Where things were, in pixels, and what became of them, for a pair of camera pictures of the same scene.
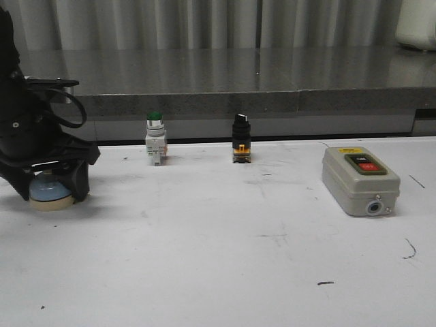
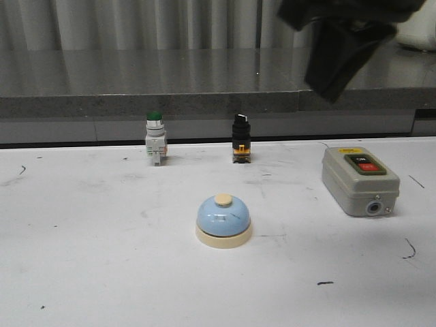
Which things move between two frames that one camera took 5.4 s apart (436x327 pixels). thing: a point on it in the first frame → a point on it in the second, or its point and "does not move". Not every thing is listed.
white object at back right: x=417 y=24 does not move
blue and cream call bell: x=48 y=193 → x=223 y=221
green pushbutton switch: x=156 y=137 does not move
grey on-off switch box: x=359 y=181 does not move
